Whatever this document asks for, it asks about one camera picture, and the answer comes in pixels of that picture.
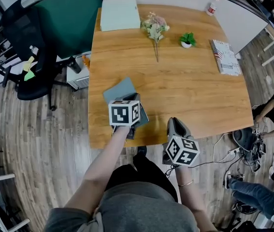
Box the green partition panel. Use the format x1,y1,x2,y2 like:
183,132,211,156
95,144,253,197
34,0,103,60

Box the black round device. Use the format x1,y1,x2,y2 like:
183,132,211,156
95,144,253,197
232,128,255,152

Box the small potted green plant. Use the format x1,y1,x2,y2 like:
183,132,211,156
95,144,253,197
179,32,197,49

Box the person's right forearm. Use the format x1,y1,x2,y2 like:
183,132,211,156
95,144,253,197
175,164,215,227

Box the black mesh office chair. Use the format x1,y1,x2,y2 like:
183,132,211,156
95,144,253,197
0,0,64,112

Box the orange drink bottle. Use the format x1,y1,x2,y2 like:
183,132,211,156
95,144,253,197
82,54,91,70

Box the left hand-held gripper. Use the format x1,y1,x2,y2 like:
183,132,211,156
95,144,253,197
108,93,142,140

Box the white power cable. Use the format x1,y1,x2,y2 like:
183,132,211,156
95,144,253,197
194,131,239,165

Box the person's left forearm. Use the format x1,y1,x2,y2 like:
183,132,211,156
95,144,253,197
63,126,131,211

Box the person's black shorts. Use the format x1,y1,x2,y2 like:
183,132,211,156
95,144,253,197
105,152,178,203

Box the grey-blue notebook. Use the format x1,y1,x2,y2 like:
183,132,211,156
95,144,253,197
102,76,150,130

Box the white flat box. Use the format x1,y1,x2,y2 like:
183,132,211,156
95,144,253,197
100,0,141,32

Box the white metal cabinet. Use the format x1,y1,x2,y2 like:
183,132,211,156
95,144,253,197
66,53,91,90

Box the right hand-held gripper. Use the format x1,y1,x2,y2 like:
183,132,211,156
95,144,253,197
162,117,201,167

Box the white bottle with red label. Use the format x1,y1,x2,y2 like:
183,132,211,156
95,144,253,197
206,0,221,16

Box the wooden table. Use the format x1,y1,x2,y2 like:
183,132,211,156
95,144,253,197
99,0,269,55

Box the person's grey shirt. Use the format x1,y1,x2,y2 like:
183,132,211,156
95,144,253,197
43,181,224,232

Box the book with flag cover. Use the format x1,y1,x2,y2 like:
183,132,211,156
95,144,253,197
209,39,243,76

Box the dried flower bouquet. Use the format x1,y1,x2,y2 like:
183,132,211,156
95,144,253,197
140,11,171,63

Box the gold bracelet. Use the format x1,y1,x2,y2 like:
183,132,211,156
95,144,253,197
177,179,194,187

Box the yellow cloth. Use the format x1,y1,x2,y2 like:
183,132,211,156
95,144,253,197
23,56,36,72

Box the black tumbler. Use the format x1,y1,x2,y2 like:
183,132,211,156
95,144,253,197
69,61,82,74

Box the green cloth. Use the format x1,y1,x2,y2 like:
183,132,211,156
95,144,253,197
24,70,36,81

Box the black coiled cable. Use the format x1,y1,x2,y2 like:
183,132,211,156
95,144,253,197
164,164,177,178

